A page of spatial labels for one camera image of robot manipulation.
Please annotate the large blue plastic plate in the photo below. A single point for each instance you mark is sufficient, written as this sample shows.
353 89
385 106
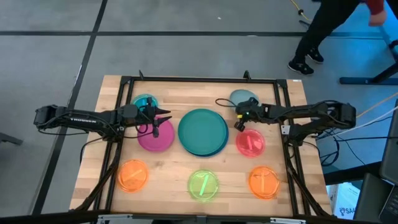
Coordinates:
222 148

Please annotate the dark monitor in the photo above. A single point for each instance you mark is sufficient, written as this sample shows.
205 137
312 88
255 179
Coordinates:
390 149

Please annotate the black aluminium table frame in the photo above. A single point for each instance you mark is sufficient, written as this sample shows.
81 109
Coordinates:
202 79

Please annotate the small green plastic plate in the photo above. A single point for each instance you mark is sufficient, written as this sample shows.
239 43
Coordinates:
203 186

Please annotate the small orange plastic plate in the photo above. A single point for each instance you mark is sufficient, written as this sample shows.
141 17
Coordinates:
264 183
132 175

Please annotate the white cardboard box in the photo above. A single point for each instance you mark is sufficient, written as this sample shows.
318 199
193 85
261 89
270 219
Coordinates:
343 200

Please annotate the person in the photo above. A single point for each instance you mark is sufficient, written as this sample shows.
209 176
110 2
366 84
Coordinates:
329 18

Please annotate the dark grey box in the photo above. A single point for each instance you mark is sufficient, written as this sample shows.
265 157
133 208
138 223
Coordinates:
370 199

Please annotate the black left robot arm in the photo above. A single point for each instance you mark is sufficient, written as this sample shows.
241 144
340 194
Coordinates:
93 119

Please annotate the black tripod stand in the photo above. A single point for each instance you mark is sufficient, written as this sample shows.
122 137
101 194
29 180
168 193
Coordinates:
304 23

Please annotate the blue desk leg frame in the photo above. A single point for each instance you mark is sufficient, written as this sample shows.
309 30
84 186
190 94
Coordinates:
387 39

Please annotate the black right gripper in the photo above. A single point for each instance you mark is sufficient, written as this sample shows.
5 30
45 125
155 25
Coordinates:
252 110

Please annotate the black furniture foot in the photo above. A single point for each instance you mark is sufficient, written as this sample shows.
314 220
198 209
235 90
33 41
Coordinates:
11 138

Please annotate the small grey-blue plastic plate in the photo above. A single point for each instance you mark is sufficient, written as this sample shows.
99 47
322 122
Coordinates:
241 95

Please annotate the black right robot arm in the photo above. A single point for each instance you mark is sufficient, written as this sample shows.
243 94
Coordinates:
311 110

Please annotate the small red plastic plate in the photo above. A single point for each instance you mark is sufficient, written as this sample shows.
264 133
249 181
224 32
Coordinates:
256 146

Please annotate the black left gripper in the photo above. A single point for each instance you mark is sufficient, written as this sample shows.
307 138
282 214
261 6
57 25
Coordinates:
150 115

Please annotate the small cyan plastic plate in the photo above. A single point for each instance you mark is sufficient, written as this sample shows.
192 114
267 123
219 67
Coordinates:
140 101

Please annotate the black overhead mount beam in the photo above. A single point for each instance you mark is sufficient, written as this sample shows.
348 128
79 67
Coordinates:
46 217

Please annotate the medium magenta plastic plate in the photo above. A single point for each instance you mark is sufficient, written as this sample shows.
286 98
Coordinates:
161 140

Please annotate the large teal plastic plate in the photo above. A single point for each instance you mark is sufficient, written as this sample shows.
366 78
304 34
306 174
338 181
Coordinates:
202 132

